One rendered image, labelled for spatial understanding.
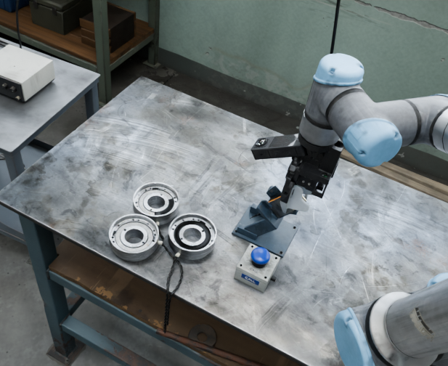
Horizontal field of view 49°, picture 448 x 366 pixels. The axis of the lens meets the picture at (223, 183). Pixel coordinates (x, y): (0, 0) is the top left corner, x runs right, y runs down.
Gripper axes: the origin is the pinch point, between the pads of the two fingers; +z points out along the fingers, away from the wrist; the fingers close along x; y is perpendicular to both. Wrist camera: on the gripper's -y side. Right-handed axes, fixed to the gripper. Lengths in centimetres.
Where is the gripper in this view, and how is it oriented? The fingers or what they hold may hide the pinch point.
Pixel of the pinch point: (284, 202)
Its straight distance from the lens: 106.2
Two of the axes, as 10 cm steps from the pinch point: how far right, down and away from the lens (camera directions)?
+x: 4.5, -6.1, 6.6
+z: -1.2, 6.9, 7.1
